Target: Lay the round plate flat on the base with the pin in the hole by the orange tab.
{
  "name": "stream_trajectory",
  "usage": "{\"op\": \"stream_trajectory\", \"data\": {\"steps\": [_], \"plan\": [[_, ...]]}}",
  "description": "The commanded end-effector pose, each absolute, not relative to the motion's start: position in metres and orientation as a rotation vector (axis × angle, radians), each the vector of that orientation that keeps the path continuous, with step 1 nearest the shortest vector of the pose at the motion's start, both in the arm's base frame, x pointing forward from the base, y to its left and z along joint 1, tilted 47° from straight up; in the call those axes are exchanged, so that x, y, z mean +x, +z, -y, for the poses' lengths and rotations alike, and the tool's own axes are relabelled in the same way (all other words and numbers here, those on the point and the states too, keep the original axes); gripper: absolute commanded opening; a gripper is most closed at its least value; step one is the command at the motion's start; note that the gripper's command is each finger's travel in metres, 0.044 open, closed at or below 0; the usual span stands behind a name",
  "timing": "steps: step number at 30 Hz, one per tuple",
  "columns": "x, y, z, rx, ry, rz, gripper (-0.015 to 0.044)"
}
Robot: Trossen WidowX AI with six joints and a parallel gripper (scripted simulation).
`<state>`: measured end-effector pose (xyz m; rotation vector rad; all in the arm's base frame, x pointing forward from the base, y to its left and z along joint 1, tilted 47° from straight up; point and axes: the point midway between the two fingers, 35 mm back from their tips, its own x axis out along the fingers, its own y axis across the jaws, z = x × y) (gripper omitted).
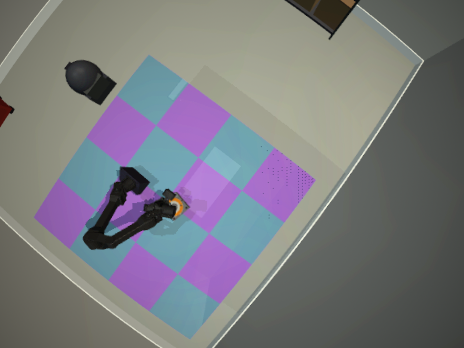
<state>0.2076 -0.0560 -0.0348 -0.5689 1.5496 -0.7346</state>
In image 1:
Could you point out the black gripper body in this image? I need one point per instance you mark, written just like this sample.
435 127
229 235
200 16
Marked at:
169 196

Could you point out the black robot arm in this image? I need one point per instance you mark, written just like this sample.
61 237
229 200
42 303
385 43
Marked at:
95 237

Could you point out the orange round plate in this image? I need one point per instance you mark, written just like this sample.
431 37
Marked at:
178 202

